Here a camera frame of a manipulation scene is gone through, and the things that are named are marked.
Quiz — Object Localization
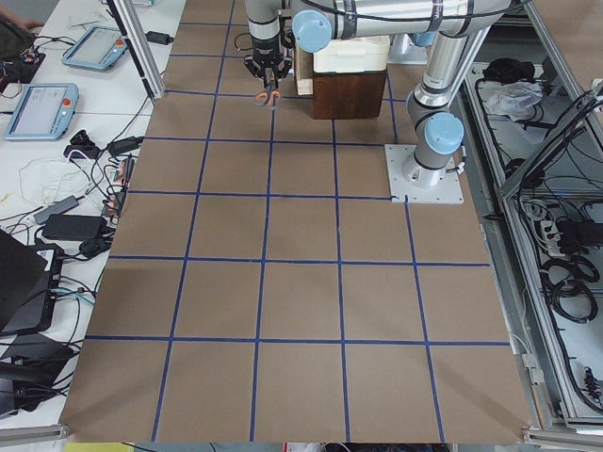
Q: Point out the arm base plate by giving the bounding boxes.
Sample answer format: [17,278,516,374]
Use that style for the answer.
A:
[387,34,428,66]

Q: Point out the lower blue teach pendant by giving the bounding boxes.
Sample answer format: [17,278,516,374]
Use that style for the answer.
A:
[4,83,79,141]

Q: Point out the crumpled white cloth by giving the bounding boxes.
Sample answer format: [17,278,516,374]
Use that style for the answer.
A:
[484,81,543,121]

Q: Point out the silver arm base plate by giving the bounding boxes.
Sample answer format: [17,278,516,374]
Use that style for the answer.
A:
[384,144,464,205]

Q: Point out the blue teach pendant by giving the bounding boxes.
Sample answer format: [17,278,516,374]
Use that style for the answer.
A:
[4,83,79,141]
[61,25,127,72]

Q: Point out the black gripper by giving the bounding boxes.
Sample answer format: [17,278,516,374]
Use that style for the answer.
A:
[244,35,293,89]

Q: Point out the dark wooden drawer cabinet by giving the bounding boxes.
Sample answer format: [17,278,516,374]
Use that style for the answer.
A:
[313,70,387,120]

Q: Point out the white coiled cable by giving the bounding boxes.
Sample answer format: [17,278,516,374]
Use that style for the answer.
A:
[18,157,90,204]

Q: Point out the grey usb hub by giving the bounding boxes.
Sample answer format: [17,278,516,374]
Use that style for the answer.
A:
[33,196,79,225]

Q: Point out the grey orange scissors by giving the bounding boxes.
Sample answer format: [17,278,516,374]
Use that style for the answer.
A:
[254,83,281,110]

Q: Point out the black power brick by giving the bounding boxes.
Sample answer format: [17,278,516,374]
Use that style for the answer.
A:
[41,214,106,241]

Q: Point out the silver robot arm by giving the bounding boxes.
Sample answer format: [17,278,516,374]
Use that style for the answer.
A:
[244,0,518,188]

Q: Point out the white tray on cabinet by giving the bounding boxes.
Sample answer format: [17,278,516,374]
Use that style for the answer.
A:
[313,35,390,73]

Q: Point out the aluminium frame post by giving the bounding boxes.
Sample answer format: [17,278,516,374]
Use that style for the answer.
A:
[107,0,166,102]

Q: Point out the upper blue teach pendant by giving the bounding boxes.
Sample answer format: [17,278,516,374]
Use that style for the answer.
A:
[61,25,127,72]

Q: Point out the black laptop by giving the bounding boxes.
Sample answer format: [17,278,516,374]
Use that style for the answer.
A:
[1,232,64,336]

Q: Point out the small black power adapter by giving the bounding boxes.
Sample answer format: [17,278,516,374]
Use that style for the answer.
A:
[145,31,173,45]

